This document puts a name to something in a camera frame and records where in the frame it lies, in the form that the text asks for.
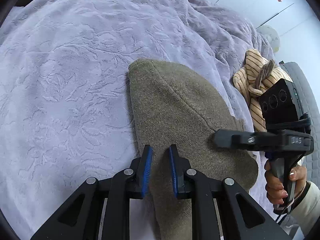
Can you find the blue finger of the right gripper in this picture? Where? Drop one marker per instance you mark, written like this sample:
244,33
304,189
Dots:
223,138

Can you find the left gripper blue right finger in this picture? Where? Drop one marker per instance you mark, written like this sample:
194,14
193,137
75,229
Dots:
191,184

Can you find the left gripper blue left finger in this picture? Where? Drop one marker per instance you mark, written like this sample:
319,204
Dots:
131,183

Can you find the brown knit sweater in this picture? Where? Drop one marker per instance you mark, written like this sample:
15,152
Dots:
172,104

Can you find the person's right hand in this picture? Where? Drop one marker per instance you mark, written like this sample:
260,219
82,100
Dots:
274,187

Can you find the striped beige garment pile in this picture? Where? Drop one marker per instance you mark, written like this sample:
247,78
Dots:
253,79

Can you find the grey fuzzy garment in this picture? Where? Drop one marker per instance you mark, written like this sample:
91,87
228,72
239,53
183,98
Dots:
264,73

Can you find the lavender textured bedspread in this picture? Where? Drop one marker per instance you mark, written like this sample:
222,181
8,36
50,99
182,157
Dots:
65,104

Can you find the white round pleated pillow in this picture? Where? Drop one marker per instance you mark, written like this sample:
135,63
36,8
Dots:
271,35

